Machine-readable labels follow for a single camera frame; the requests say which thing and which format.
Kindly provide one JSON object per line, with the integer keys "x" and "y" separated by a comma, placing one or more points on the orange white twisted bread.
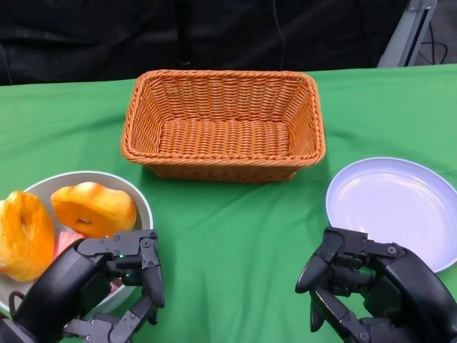
{"x": 25, "y": 243}

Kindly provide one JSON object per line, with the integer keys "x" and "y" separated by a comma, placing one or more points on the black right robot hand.
{"x": 403, "y": 282}

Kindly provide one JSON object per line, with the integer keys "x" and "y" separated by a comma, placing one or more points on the lilac round plate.
{"x": 392, "y": 200}

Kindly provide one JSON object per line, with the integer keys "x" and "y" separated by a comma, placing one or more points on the salmon pink cake slice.
{"x": 66, "y": 241}

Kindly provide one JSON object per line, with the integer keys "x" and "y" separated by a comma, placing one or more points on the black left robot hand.
{"x": 71, "y": 278}

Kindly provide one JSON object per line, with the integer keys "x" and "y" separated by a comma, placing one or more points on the orange wicker basket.
{"x": 221, "y": 143}

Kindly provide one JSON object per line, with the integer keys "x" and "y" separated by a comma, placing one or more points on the black backdrop curtain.
{"x": 107, "y": 35}

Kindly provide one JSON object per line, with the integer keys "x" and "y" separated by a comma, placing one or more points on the grey metal frame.
{"x": 400, "y": 39}

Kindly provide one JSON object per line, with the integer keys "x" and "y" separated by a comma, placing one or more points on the green tablecloth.
{"x": 228, "y": 232}

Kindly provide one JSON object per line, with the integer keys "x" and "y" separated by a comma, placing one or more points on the grey-green round bowl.
{"x": 141, "y": 218}

